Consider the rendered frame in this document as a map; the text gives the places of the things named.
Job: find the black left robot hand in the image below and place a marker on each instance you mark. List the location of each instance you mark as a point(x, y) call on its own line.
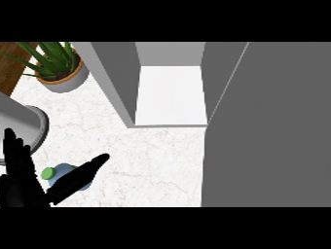
point(23, 191)

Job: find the blue water bottle green cap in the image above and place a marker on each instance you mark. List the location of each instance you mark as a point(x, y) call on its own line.
point(64, 168)

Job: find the grey open cabinet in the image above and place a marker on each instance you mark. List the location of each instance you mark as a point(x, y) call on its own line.
point(170, 97)

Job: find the dark grey cabinet door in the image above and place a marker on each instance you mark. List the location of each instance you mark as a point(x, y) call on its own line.
point(278, 129)

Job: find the grey pot with brown rim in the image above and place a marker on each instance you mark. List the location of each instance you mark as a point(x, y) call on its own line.
point(73, 82)

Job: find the green leafy plant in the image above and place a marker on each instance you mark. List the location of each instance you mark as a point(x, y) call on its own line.
point(54, 61)

